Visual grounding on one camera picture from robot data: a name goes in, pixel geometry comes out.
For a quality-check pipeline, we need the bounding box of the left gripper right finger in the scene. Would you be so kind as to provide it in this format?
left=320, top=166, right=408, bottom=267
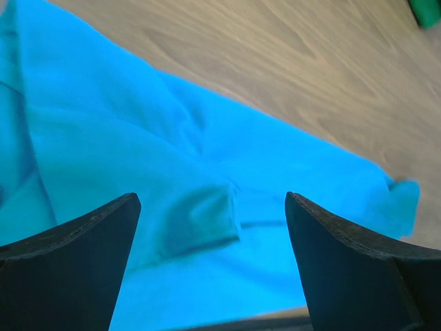
left=285, top=193, right=440, bottom=330

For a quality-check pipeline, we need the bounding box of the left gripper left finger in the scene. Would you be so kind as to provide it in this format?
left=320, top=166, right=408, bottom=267
left=1, top=193, right=141, bottom=330

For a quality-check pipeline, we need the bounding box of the teal t shirt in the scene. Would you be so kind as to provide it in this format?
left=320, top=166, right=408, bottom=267
left=1, top=1, right=420, bottom=330

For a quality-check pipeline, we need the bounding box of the folded green t shirt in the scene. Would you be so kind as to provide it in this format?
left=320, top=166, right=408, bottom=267
left=407, top=0, right=440, bottom=30

